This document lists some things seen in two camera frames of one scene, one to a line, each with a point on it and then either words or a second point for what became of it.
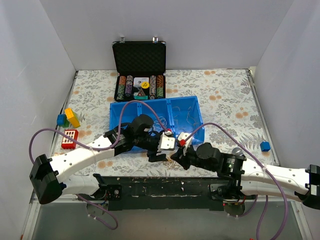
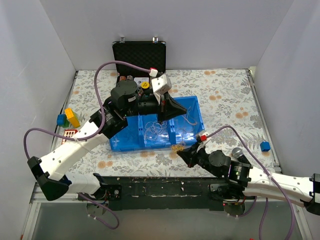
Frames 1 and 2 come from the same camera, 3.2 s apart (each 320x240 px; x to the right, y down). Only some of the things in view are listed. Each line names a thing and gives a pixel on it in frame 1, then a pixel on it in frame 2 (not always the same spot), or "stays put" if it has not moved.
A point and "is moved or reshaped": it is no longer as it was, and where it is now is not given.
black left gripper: (155, 147) -> (162, 108)
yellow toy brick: (72, 117) stays put
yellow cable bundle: (169, 159) is moved or reshaped
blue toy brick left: (61, 119) stays put
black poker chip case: (140, 66) stays put
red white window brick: (66, 143) stays put
